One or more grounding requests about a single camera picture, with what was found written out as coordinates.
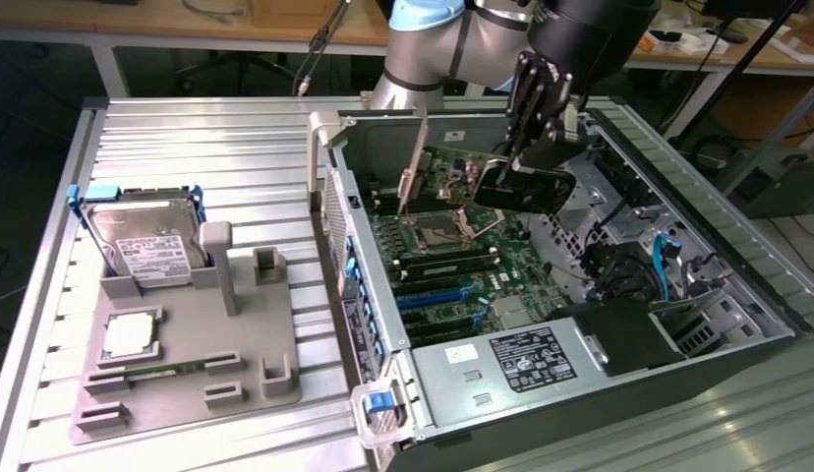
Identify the white orange desk item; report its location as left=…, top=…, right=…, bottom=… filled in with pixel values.
left=640, top=28, right=732, bottom=56

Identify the black plastic air shroud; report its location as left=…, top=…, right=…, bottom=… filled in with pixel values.
left=550, top=299, right=689, bottom=378

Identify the silver CPU chip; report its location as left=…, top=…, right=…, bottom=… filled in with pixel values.
left=104, top=314, right=158, bottom=360

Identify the black tripod pole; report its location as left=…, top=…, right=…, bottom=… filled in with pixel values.
left=662, top=0, right=813, bottom=139

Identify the long black expansion slot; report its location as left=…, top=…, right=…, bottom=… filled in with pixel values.
left=406, top=319, right=481, bottom=338

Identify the wooden desk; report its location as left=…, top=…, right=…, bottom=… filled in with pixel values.
left=0, top=0, right=814, bottom=99

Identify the Nvidia graphics card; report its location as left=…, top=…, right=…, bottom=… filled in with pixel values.
left=397, top=105, right=577, bottom=217

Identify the hard disk with blue carrier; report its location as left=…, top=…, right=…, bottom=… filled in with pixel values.
left=65, top=184, right=216, bottom=290

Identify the blue SATA wire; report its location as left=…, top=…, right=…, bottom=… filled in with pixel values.
left=649, top=235, right=678, bottom=304

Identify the black cable bundle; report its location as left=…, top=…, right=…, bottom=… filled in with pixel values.
left=581, top=243, right=656, bottom=304

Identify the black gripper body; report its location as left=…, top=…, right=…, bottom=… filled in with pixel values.
left=529, top=0, right=662, bottom=97

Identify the grey parts rack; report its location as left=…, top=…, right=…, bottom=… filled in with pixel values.
left=69, top=220, right=305, bottom=447

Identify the grey latch with blue tab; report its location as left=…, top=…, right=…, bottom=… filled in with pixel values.
left=350, top=382, right=410, bottom=447

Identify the silver chipset heatsink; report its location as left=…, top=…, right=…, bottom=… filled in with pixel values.
left=492, top=297, right=537, bottom=330

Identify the black open PC case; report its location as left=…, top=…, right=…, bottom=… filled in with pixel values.
left=306, top=95, right=814, bottom=472

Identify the blue expansion slot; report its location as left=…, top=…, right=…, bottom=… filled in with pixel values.
left=394, top=288, right=472, bottom=310

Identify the black monitor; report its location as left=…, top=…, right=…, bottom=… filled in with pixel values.
left=698, top=0, right=809, bottom=44

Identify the green RAM stick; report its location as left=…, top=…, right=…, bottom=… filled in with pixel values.
left=122, top=357, right=216, bottom=382

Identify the black installed RAM stick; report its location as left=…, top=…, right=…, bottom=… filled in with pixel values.
left=393, top=248, right=501, bottom=284

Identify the dark grey floor box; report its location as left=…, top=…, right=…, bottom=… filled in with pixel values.
left=728, top=152, right=814, bottom=220

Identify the green Dell motherboard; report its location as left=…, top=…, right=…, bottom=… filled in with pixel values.
left=366, top=181, right=566, bottom=345

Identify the CPU socket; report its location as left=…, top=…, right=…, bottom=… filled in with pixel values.
left=413, top=213, right=465, bottom=247

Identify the metal socket cover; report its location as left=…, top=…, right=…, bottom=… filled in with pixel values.
left=450, top=204, right=514, bottom=233

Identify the grey power supply unit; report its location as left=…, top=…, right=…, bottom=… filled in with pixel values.
left=410, top=317, right=610, bottom=429

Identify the perforated metal disk bay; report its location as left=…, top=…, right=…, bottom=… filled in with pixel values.
left=529, top=161, right=622, bottom=296

